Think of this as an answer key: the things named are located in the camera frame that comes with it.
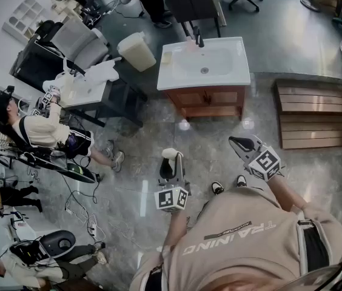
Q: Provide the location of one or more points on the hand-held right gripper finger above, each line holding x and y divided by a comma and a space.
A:
237, 139
241, 152

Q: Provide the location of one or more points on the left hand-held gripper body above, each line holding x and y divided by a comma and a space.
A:
171, 199

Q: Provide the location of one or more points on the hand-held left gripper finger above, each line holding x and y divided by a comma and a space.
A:
166, 170
179, 168

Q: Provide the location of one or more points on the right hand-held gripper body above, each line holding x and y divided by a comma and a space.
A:
265, 162

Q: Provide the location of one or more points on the small cream plastic tray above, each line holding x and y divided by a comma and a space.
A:
167, 58

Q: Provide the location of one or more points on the person's right forearm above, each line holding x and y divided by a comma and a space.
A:
286, 192

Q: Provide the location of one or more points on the grey round robot base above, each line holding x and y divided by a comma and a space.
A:
57, 242

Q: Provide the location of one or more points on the person's left forearm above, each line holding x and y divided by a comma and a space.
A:
175, 229

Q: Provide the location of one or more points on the person's right shoe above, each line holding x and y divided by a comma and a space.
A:
241, 181

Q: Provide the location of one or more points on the person's shoe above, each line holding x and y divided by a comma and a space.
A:
217, 188
241, 181

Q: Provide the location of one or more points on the person's left shoe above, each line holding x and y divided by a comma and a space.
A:
217, 188

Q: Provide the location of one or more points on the wooden vanity cabinet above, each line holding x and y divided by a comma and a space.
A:
195, 99

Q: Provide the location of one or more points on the white ceramic sink basin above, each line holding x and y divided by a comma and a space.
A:
237, 71

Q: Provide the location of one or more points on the wooden slatted bench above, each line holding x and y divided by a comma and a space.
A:
316, 117

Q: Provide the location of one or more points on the person's beige sweatshirt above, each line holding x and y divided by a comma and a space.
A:
234, 238

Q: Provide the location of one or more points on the white power strip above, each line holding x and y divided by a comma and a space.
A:
93, 229

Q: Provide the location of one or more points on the black sink stand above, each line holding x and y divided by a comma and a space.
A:
122, 95

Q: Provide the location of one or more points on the black and green helmet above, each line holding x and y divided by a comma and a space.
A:
77, 170

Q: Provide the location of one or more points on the pink bottle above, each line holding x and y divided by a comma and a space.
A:
190, 45

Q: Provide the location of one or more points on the black sink faucet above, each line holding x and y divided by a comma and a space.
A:
199, 39

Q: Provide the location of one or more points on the white sink with bucket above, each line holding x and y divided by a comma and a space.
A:
89, 97

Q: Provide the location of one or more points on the beige trash bin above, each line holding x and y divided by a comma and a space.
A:
137, 56

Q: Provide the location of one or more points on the white plastic sheet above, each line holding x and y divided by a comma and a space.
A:
101, 71

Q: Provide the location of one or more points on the dark upholstered chair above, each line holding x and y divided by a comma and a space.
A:
192, 2

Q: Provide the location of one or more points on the grey office chair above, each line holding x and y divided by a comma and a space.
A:
74, 41

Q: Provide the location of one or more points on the black storage box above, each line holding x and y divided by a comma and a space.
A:
34, 65

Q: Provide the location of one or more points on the white cubby shelf organiser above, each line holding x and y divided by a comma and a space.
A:
22, 17

